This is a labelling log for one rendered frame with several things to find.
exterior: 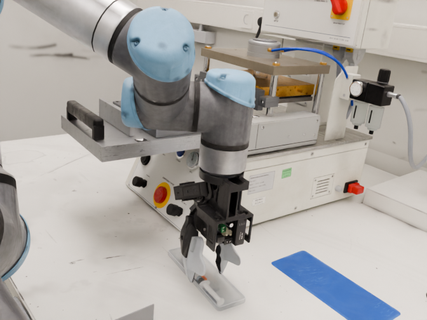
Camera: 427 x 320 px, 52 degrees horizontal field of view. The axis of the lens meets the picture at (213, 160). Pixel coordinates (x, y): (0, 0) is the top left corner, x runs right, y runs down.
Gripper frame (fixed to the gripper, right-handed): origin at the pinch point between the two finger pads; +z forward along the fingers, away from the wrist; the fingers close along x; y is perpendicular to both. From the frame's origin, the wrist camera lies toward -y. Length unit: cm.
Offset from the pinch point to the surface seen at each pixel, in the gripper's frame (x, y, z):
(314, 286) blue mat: 18.5, 9.4, 2.9
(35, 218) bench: -21.8, -35.0, 3.0
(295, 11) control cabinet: 43, -35, -44
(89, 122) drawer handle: -13.9, -21.6, -21.9
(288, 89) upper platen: 31.4, -20.0, -27.0
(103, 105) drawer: -7.7, -32.1, -22.2
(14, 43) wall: -3, -177, -16
